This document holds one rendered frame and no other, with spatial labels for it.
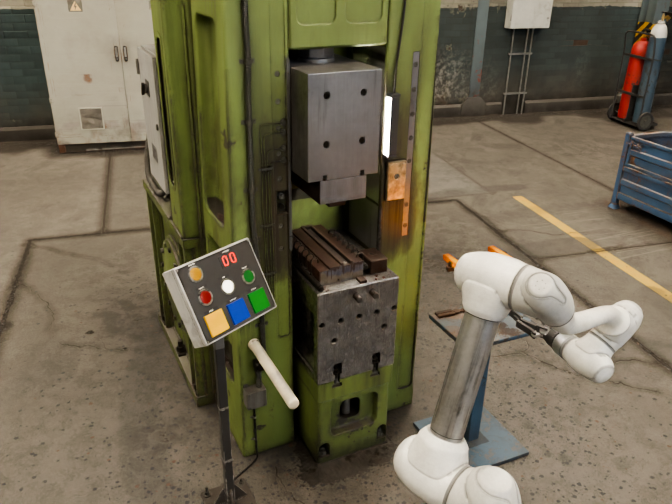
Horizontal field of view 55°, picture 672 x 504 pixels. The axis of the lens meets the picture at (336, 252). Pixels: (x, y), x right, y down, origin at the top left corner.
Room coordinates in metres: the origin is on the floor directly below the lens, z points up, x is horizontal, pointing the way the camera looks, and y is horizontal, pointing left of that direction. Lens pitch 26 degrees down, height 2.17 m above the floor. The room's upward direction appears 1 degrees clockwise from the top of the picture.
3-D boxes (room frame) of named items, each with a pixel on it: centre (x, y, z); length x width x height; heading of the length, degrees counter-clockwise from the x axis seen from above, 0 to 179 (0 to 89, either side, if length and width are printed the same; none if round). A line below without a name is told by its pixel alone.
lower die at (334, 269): (2.52, 0.07, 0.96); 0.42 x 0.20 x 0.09; 27
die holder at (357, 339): (2.55, 0.02, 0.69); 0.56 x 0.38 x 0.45; 27
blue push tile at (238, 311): (1.93, 0.34, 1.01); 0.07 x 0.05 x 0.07; 142
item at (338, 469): (2.29, -0.04, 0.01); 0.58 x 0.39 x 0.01; 117
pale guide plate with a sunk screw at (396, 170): (2.59, -0.25, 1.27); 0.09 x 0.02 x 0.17; 117
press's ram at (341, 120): (2.54, 0.03, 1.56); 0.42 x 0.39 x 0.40; 27
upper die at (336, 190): (2.52, 0.07, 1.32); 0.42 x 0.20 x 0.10; 27
